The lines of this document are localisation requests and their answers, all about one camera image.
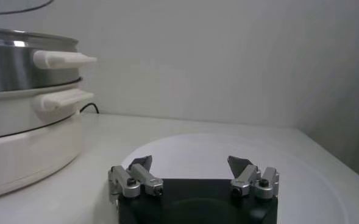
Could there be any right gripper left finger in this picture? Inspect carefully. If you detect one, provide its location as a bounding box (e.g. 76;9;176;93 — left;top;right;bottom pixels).
107;155;165;205

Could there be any black cooker power cord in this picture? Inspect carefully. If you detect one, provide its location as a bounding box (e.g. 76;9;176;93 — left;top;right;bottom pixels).
79;102;101;115

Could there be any round glass pot lid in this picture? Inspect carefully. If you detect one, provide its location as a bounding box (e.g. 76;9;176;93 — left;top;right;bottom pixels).
0;0;55;16

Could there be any white electric cooker pot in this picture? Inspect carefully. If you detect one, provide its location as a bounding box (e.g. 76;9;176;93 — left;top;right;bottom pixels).
0;77;96;202

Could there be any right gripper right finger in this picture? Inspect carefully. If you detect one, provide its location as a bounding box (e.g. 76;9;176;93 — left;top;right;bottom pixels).
227;155;280;201

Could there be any stainless steel steamer basket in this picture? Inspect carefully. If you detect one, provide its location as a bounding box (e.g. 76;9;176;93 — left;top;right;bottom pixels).
0;26;98;94

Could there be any white round plate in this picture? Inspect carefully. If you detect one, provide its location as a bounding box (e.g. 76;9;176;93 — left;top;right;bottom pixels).
121;132;350;224

